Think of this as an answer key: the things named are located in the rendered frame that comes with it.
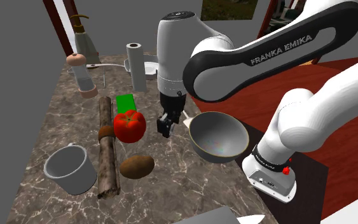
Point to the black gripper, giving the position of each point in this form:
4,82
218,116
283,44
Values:
172,104

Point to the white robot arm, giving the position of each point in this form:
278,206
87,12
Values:
305,102

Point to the white spatula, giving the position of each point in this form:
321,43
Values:
188,121

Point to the red tomato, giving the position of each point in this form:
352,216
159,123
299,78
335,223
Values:
129,127

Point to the green box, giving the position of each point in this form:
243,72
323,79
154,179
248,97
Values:
125,102

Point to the grey bowl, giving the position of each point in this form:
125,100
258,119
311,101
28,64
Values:
219,138

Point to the brown potato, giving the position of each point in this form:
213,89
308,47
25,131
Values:
136,167

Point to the white paper towel roll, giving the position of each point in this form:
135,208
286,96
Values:
136,68

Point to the small brown round lump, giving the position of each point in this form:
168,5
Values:
106,132

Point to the thin grey metal rod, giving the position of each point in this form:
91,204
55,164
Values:
104,77

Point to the grey flat block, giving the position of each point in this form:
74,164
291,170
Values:
209,217

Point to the grey mug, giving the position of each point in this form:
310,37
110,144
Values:
73,176

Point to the grey soap dispenser bottle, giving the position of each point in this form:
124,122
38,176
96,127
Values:
85,46

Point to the white knife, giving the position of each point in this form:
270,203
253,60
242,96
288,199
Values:
250,219

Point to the red shelf unit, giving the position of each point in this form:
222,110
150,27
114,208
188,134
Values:
274,18

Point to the dark robot stand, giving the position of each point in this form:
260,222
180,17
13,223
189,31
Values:
302,198

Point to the green wall picture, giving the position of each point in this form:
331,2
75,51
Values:
228,9

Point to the dark red door frame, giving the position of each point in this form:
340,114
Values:
57,28

